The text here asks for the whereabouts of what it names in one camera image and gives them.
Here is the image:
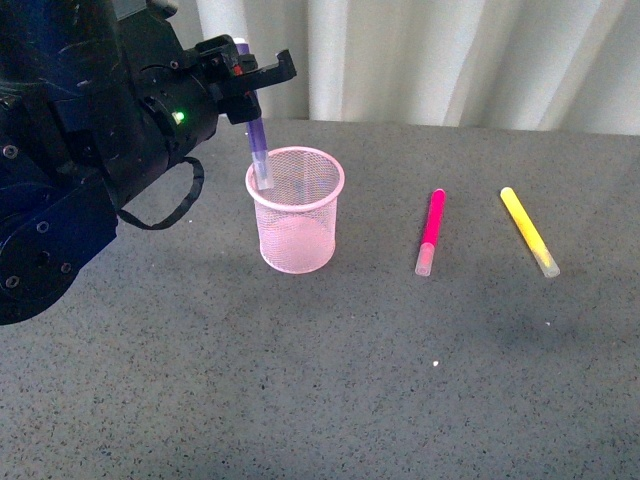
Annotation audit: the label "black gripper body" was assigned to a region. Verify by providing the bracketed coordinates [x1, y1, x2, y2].
[172, 35, 261, 125]

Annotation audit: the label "yellow highlighter pen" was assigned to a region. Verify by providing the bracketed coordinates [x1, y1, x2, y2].
[500, 187, 560, 278]

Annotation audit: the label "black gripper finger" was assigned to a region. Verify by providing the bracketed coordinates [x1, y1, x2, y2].
[219, 91, 261, 125]
[241, 49, 297, 91]

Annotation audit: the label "black wrapped cable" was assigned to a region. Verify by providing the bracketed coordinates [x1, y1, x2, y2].
[116, 156, 207, 231]

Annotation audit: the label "purple highlighter pen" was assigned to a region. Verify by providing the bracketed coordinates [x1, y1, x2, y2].
[232, 37, 275, 191]

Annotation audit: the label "pink mesh pen cup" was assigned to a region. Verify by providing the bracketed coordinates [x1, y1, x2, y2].
[245, 146, 345, 274]

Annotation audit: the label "white pleated curtain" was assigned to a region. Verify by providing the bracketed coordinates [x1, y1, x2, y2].
[197, 1, 639, 135]

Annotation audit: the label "pink highlighter pen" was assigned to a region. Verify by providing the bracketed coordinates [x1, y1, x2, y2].
[415, 188, 447, 277]

